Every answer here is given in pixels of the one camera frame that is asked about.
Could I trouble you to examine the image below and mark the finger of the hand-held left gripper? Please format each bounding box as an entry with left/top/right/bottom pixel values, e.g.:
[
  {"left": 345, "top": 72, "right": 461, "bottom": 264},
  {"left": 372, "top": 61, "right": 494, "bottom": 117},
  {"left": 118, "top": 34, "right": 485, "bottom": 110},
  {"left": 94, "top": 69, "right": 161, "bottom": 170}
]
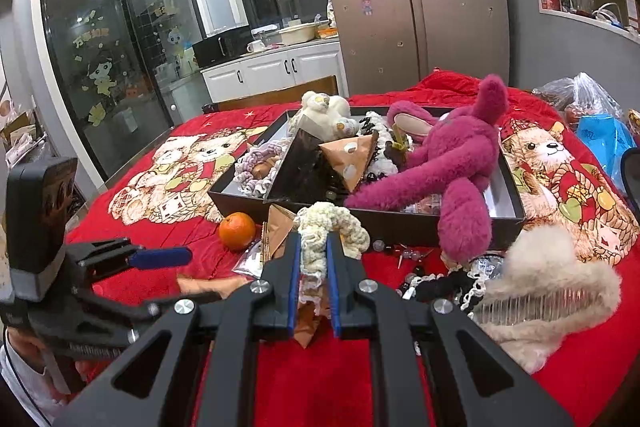
[
  {"left": 67, "top": 237, "right": 194, "bottom": 281},
  {"left": 79, "top": 290, "right": 227, "bottom": 334}
]

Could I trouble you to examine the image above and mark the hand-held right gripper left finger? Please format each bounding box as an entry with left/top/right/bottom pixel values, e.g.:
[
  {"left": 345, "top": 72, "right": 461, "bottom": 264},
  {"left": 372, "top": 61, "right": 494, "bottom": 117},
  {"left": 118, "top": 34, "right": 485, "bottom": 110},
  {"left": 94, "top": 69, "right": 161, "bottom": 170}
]
[{"left": 52, "top": 231, "right": 303, "bottom": 427}]

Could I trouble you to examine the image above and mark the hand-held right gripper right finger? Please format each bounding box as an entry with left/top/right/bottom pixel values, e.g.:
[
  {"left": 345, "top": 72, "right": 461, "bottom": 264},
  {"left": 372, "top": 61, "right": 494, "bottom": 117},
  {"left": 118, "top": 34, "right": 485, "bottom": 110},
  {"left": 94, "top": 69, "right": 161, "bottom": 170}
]
[{"left": 325, "top": 234, "right": 576, "bottom": 427}]

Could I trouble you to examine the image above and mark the cream crochet scrunchie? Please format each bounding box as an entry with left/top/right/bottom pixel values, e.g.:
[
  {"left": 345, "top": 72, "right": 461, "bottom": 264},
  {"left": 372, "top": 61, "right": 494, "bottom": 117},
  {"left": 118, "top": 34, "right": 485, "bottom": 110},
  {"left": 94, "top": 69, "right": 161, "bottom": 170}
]
[{"left": 292, "top": 202, "right": 371, "bottom": 304}]

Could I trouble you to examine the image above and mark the black shallow box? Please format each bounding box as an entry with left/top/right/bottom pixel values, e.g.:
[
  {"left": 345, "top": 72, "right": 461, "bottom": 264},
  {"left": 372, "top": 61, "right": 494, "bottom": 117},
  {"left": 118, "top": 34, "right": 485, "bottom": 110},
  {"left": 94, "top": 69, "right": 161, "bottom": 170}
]
[{"left": 207, "top": 104, "right": 528, "bottom": 250}]

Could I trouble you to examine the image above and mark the pink plush bear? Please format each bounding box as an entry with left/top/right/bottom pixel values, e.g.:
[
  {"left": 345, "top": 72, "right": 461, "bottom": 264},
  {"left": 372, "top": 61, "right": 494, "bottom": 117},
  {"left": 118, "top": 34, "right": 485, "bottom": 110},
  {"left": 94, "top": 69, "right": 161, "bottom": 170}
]
[{"left": 345, "top": 74, "right": 511, "bottom": 263}]

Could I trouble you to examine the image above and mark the person's left forearm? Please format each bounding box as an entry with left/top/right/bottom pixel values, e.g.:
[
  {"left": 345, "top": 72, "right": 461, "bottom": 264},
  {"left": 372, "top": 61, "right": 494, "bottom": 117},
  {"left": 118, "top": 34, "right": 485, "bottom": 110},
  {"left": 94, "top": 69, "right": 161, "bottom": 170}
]
[{"left": 0, "top": 329, "right": 57, "bottom": 427}]

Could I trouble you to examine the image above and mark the red printed blanket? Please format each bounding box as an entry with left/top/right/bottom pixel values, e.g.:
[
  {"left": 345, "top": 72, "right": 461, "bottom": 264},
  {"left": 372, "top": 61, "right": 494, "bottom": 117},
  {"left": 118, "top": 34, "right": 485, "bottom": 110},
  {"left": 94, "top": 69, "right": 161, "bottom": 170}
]
[{"left": 65, "top": 71, "right": 640, "bottom": 427}]

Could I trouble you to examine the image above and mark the brown paper triangle packet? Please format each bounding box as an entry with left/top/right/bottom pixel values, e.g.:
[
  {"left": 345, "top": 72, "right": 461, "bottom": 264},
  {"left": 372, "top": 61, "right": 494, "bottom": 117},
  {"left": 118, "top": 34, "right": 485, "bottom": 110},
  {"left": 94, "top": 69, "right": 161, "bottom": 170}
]
[
  {"left": 292, "top": 277, "right": 332, "bottom": 350},
  {"left": 262, "top": 204, "right": 299, "bottom": 260},
  {"left": 320, "top": 130, "right": 380, "bottom": 192}
]

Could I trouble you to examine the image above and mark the small clear plastic packet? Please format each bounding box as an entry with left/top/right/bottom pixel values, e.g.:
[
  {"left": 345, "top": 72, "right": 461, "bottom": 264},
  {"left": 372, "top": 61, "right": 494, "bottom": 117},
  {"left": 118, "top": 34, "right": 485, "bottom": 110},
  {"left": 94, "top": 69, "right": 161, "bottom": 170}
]
[{"left": 232, "top": 239, "right": 266, "bottom": 280}]

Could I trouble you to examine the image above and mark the orange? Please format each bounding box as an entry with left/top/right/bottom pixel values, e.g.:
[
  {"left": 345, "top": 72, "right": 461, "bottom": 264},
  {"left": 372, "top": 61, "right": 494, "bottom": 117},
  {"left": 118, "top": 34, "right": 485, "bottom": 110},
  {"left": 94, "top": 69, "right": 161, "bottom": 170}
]
[{"left": 218, "top": 212, "right": 257, "bottom": 251}]

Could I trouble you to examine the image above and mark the black glossy sheet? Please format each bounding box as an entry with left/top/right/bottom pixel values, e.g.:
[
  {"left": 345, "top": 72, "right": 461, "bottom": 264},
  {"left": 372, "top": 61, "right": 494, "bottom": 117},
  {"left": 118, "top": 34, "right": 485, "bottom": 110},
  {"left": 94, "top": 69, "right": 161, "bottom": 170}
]
[{"left": 262, "top": 127, "right": 351, "bottom": 208}]

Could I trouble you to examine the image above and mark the black lace scrunchie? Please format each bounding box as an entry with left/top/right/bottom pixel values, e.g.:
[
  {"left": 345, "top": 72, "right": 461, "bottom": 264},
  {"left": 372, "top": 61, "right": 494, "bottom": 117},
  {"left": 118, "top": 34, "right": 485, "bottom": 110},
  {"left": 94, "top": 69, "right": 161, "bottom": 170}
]
[{"left": 400, "top": 269, "right": 490, "bottom": 309}]

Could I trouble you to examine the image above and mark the lavender crochet scrunchie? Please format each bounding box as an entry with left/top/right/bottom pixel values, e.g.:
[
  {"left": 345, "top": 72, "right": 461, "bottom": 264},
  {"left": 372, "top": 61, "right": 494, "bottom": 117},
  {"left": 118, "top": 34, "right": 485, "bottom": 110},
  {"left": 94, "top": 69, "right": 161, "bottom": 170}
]
[{"left": 234, "top": 142, "right": 292, "bottom": 198}]

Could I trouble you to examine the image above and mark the white plush toy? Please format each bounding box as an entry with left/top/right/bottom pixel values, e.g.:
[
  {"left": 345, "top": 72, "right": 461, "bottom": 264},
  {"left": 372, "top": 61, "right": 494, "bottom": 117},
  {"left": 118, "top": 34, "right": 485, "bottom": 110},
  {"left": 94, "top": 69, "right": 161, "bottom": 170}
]
[{"left": 300, "top": 90, "right": 358, "bottom": 140}]

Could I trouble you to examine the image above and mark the glass sliding door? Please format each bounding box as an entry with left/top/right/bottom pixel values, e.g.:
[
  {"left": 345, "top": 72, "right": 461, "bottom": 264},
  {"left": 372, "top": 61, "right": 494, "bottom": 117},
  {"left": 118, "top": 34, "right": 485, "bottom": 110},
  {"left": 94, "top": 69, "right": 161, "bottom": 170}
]
[{"left": 30, "top": 0, "right": 211, "bottom": 184}]

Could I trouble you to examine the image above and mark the white kitchen cabinet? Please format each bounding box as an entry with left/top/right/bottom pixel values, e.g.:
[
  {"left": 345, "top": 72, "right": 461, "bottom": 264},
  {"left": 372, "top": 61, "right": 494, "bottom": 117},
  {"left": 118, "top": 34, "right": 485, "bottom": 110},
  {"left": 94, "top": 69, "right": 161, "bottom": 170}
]
[{"left": 200, "top": 39, "right": 346, "bottom": 105}]

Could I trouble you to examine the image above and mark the beige furry hair clip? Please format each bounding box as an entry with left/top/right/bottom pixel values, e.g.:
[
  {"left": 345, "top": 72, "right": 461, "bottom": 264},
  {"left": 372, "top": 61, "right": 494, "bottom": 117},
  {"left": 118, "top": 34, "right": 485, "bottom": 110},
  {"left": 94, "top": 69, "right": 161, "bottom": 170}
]
[{"left": 472, "top": 227, "right": 622, "bottom": 373}]

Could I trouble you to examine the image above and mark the black microwave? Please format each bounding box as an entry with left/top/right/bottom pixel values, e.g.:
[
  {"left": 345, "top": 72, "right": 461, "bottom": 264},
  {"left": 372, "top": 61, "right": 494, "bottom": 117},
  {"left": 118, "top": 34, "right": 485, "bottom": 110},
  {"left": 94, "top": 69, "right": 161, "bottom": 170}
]
[{"left": 192, "top": 27, "right": 253, "bottom": 68}]

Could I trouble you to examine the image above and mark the white basin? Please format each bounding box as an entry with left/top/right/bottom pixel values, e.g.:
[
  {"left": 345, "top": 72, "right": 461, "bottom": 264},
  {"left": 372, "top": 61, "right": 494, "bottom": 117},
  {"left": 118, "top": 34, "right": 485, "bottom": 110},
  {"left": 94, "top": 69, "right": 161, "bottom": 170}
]
[{"left": 277, "top": 22, "right": 318, "bottom": 45}]

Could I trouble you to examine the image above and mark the silver double-door refrigerator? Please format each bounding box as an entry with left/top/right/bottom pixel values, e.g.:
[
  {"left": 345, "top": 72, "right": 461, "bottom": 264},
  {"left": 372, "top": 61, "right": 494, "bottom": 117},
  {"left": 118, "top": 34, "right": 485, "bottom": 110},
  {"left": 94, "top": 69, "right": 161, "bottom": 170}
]
[{"left": 307, "top": 0, "right": 511, "bottom": 95}]

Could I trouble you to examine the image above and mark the blue plastic bag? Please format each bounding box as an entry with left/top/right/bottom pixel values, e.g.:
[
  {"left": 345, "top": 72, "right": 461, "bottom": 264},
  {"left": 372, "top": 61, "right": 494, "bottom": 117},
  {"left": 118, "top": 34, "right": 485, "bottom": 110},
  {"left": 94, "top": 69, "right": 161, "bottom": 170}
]
[{"left": 575, "top": 114, "right": 638, "bottom": 180}]

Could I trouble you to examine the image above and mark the clear plastic bag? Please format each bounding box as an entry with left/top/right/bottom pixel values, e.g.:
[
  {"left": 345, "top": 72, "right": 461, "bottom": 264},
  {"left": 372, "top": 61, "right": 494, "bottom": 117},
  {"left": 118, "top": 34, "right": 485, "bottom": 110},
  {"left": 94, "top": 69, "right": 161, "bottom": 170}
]
[{"left": 532, "top": 72, "right": 626, "bottom": 128}]

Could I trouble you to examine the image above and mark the dark beaded bracelet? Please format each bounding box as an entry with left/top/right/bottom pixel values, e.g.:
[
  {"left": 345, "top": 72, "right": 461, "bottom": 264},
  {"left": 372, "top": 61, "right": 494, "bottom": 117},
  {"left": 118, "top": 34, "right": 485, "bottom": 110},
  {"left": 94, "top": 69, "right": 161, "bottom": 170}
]
[{"left": 374, "top": 239, "right": 433, "bottom": 300}]

